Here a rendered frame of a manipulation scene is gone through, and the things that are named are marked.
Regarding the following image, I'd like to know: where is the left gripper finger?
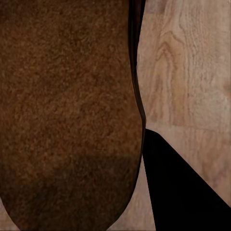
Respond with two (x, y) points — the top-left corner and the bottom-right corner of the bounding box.
(142, 129), (231, 231)

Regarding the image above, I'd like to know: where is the sandal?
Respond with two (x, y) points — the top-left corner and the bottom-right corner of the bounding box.
(0, 0), (146, 231)

